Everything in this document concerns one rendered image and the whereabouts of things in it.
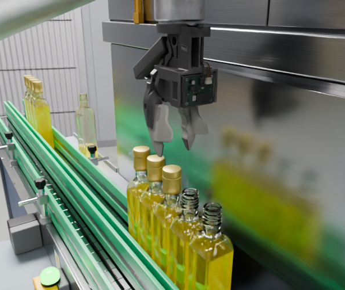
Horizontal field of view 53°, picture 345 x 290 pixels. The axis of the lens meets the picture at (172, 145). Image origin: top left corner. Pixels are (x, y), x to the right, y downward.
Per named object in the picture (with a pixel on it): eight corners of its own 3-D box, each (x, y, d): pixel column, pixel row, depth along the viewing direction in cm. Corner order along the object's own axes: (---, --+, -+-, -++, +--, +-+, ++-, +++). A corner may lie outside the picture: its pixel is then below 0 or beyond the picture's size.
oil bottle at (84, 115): (99, 160, 136) (93, 94, 127) (86, 163, 133) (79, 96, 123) (91, 155, 140) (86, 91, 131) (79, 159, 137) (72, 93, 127)
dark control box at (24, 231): (44, 247, 106) (40, 224, 103) (15, 257, 102) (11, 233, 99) (37, 234, 112) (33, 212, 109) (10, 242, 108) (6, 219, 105)
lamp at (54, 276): (63, 282, 82) (61, 272, 81) (43, 290, 80) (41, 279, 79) (57, 271, 86) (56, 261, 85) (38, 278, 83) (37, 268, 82)
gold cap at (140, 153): (129, 168, 73) (129, 148, 71) (142, 163, 75) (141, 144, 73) (141, 172, 70) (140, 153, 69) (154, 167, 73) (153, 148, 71)
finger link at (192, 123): (203, 159, 58) (194, 108, 54) (183, 148, 63) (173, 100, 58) (218, 151, 59) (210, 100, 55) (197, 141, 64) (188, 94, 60)
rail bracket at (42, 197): (53, 225, 95) (46, 181, 91) (25, 233, 92) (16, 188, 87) (49, 218, 99) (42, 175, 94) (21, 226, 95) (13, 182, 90)
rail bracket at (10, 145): (19, 166, 131) (13, 133, 127) (-3, 171, 128) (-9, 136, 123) (16, 163, 135) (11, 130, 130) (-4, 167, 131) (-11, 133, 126)
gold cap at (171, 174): (185, 191, 63) (185, 169, 62) (169, 196, 61) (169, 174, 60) (174, 183, 66) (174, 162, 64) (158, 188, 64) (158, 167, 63)
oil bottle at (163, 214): (190, 294, 71) (193, 203, 64) (167, 306, 69) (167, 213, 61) (175, 278, 76) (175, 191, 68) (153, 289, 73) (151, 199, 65)
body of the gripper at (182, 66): (177, 113, 50) (177, 25, 46) (147, 101, 57) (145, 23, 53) (218, 106, 54) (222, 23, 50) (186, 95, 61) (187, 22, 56)
